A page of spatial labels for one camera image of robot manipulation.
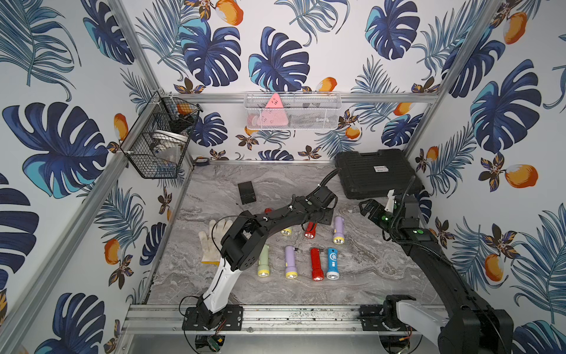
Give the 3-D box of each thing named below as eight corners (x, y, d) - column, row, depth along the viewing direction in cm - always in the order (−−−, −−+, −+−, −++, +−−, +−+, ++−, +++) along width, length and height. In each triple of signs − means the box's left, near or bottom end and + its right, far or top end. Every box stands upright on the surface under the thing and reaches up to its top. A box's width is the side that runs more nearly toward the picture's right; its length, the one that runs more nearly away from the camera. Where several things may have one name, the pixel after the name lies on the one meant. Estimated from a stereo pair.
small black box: (242, 205, 106) (241, 199, 102) (238, 189, 112) (237, 183, 109) (257, 202, 108) (256, 195, 104) (252, 186, 114) (251, 180, 110)
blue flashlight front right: (326, 279, 84) (327, 276, 82) (326, 250, 92) (327, 247, 89) (338, 280, 84) (339, 278, 82) (337, 251, 91) (338, 248, 89)
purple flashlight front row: (284, 279, 85) (284, 276, 82) (284, 249, 92) (284, 245, 90) (297, 279, 85) (297, 276, 82) (296, 249, 92) (296, 245, 90)
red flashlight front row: (312, 281, 84) (313, 279, 82) (310, 250, 91) (311, 248, 90) (324, 281, 84) (325, 279, 82) (320, 250, 91) (321, 248, 90)
